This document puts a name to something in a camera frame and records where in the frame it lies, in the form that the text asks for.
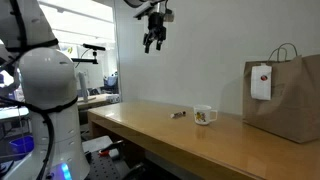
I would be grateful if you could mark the blue plastic bin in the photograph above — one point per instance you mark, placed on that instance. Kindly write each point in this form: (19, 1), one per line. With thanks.
(22, 145)

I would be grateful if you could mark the black red clamp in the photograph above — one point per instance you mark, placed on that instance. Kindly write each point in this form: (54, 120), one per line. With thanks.
(118, 145)

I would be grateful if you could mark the brown paper bag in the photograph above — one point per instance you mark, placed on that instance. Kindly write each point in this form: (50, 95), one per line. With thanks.
(293, 112)

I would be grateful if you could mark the white cartoon mug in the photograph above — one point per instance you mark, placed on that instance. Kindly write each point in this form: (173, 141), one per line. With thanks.
(204, 114)

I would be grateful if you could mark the white receipt on bag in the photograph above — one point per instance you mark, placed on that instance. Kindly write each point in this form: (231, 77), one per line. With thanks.
(261, 77)

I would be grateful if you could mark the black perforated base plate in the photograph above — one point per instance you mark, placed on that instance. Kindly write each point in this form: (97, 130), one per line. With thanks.
(101, 168)

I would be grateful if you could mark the dark marker pen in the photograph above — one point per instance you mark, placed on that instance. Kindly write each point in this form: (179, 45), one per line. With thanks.
(178, 114)

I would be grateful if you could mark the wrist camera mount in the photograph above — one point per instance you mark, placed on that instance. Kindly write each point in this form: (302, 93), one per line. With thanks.
(154, 6)

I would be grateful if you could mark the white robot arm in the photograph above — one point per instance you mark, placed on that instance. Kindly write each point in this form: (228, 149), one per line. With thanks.
(45, 83)

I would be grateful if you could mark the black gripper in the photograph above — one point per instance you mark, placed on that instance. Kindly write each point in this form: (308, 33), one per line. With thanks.
(156, 31)

